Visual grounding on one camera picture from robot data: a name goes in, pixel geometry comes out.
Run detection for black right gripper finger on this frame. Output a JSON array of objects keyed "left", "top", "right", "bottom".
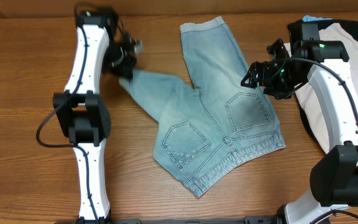
[
  {"left": 267, "top": 38, "right": 290, "bottom": 59},
  {"left": 241, "top": 62, "right": 263, "bottom": 89}
]

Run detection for light blue denim shorts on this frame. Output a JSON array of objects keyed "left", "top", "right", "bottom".
[{"left": 119, "top": 17, "right": 285, "bottom": 197}]

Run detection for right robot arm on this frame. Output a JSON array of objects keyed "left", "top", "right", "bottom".
[{"left": 241, "top": 21, "right": 358, "bottom": 223}]

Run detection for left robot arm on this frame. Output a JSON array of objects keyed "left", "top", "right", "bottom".
[{"left": 53, "top": 6, "right": 142, "bottom": 223}]

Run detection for black folded garment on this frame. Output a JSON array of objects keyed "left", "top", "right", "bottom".
[{"left": 287, "top": 19, "right": 358, "bottom": 152}]

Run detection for small blue cloth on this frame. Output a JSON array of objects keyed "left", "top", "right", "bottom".
[{"left": 301, "top": 15, "right": 332, "bottom": 22}]

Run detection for beige folded garment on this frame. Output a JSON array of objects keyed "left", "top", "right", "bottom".
[{"left": 287, "top": 23, "right": 358, "bottom": 153}]

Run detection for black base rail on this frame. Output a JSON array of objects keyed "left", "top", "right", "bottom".
[{"left": 54, "top": 214, "right": 331, "bottom": 224}]

